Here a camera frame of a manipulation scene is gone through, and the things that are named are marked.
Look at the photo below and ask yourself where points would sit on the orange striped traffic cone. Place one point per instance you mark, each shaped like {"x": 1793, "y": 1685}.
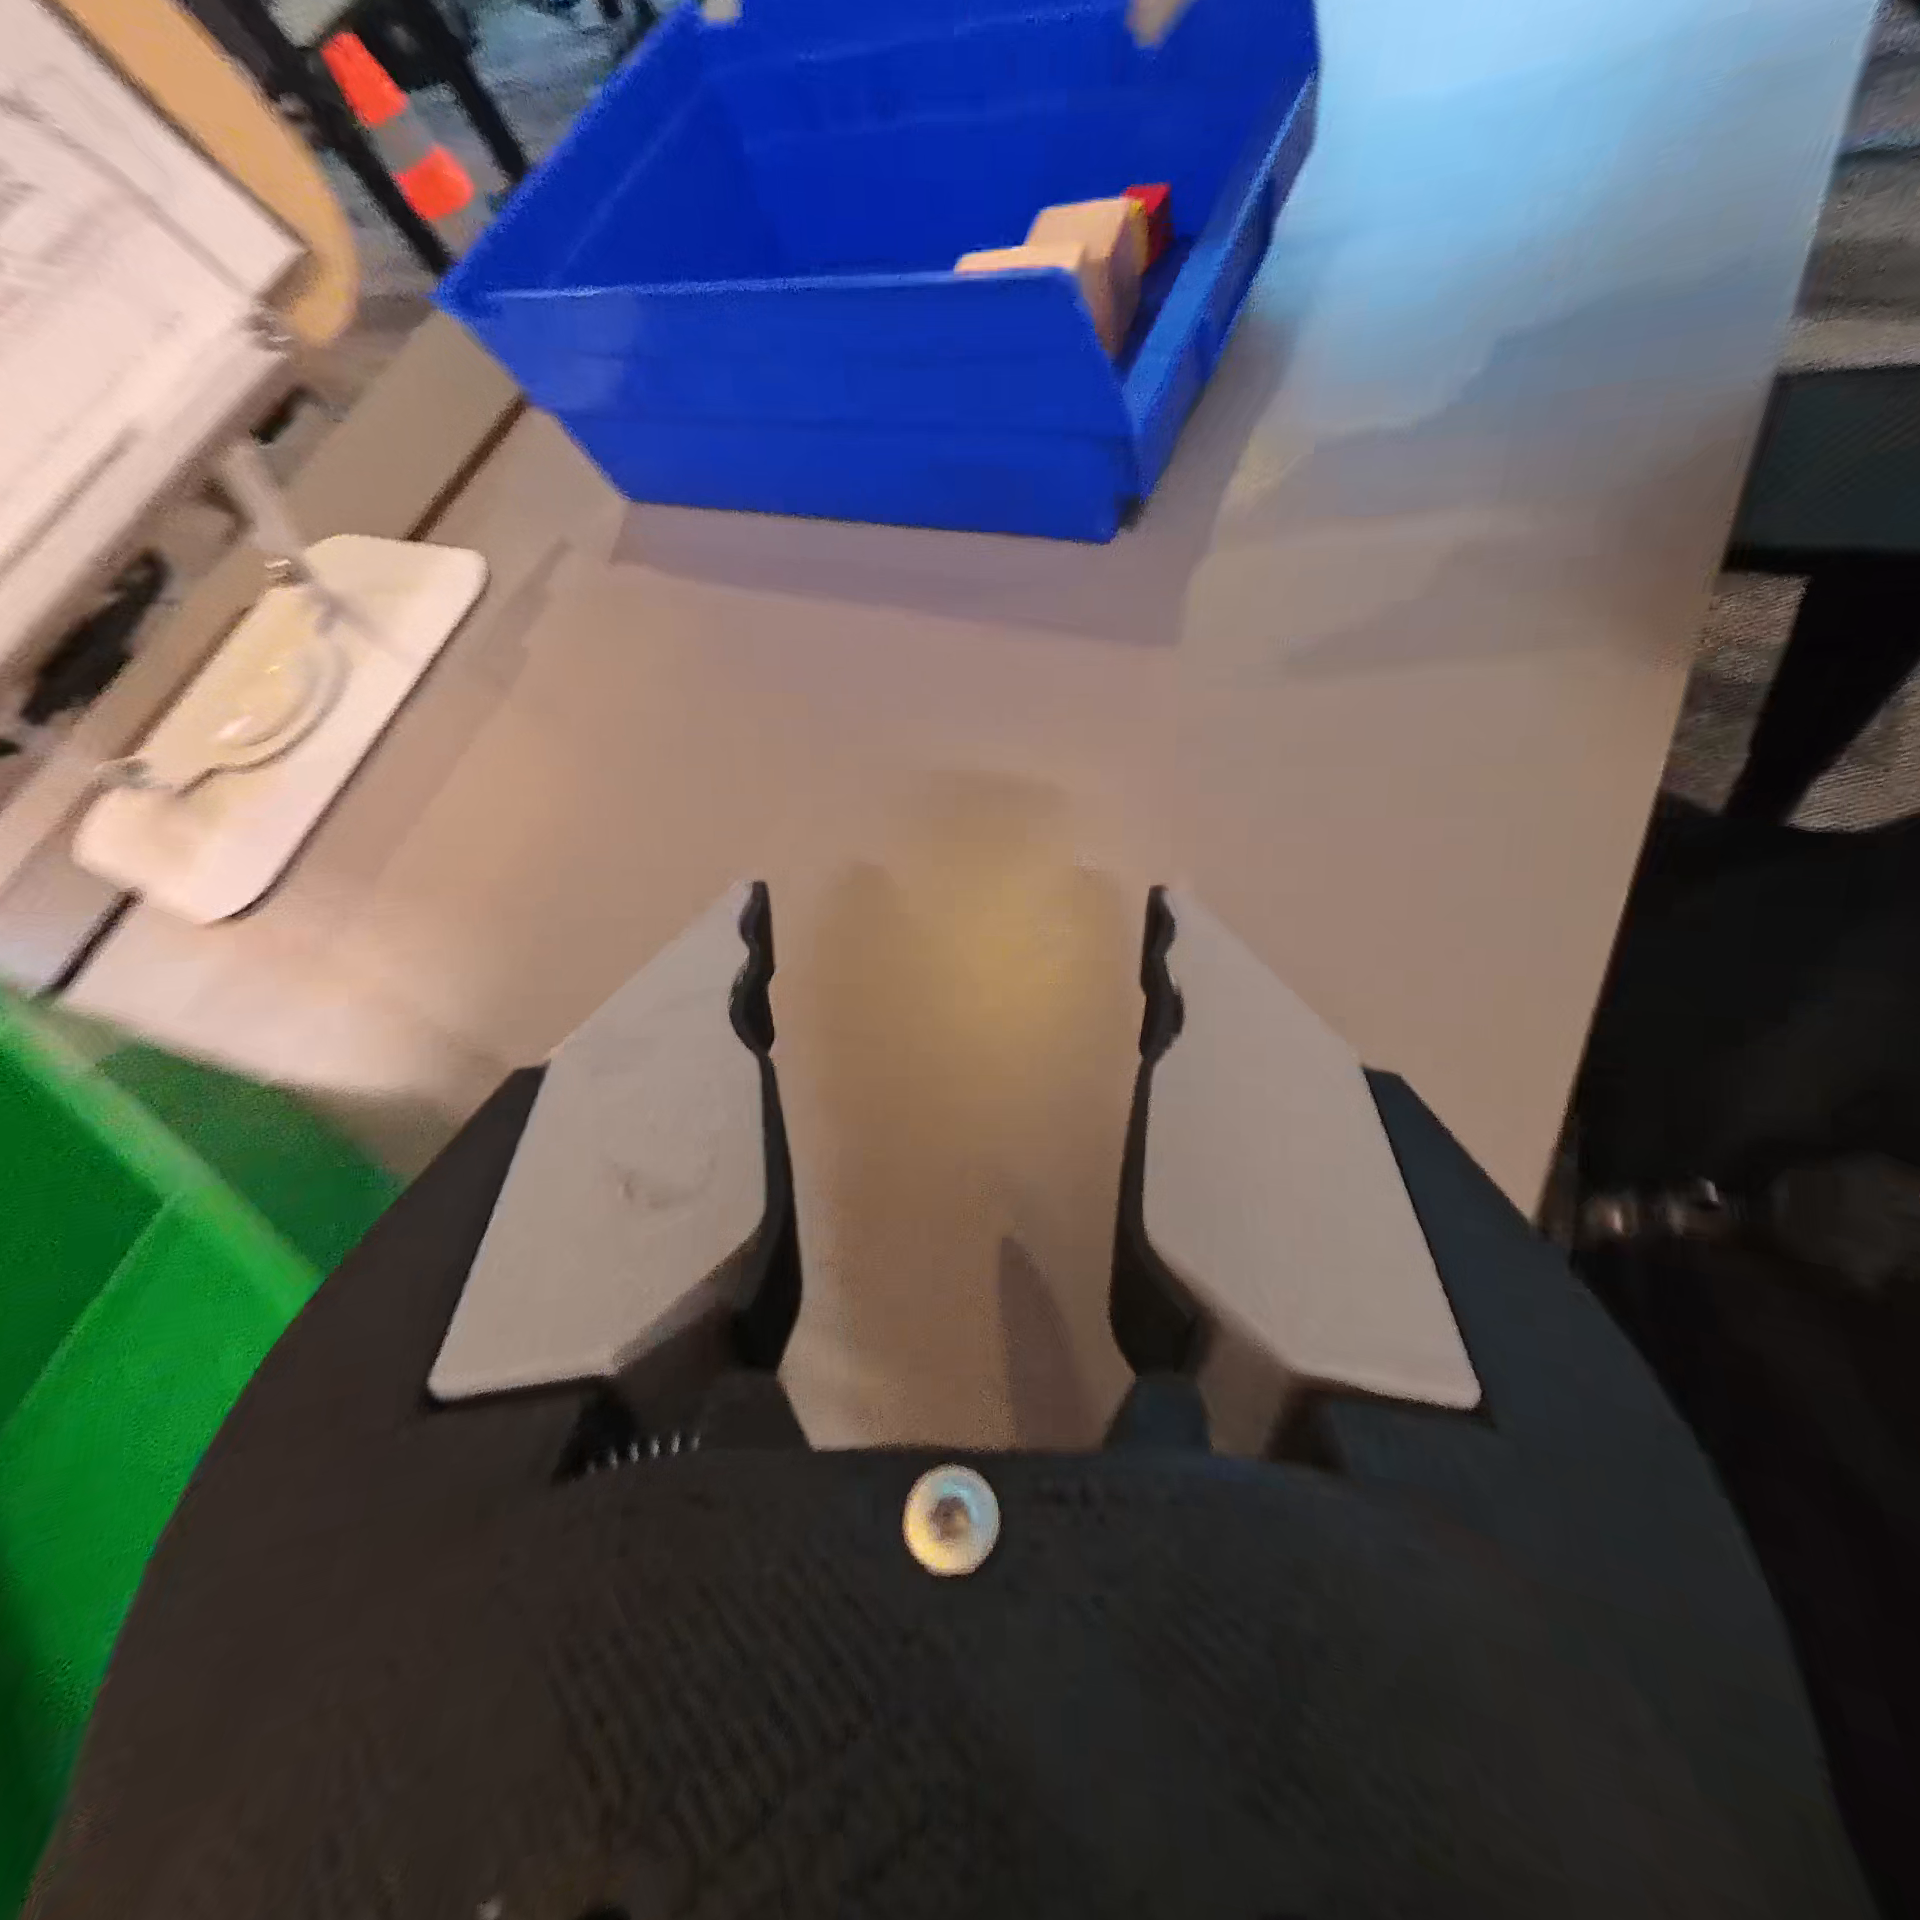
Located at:
{"x": 404, "y": 143}

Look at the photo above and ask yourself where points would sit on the white document stand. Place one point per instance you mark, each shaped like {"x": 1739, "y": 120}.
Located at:
{"x": 361, "y": 661}

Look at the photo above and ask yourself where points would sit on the black office chair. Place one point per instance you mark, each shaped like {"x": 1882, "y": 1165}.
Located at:
{"x": 1800, "y": 974}

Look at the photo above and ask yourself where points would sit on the large wooden cube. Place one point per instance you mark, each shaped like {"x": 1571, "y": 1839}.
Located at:
{"x": 1110, "y": 308}

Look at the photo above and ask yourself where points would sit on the printed instruction sheet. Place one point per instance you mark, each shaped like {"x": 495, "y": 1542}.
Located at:
{"x": 105, "y": 270}

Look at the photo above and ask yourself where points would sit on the small red cube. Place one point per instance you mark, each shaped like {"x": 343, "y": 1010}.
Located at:
{"x": 1151, "y": 202}

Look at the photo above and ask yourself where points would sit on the blue plastic bin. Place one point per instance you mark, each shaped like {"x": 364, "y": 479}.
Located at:
{"x": 841, "y": 404}

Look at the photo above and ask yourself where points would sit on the green plastic bin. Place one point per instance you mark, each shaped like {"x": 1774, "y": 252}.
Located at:
{"x": 105, "y": 1275}

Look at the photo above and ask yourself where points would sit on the grey desk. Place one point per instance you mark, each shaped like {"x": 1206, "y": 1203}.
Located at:
{"x": 1201, "y": 750}

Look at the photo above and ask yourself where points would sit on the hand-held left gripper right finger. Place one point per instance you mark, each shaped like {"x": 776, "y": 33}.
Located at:
{"x": 1290, "y": 1214}

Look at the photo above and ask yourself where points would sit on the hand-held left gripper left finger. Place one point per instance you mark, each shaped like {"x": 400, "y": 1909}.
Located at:
{"x": 615, "y": 1201}

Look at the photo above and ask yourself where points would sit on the medium wooden cube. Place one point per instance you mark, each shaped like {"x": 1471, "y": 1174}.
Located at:
{"x": 1080, "y": 225}

